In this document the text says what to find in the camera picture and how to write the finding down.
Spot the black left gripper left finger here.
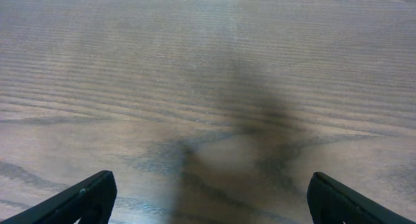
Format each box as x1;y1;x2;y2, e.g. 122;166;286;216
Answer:
1;170;117;224

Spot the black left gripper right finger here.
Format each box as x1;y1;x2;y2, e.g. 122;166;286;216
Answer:
307;172;415;224

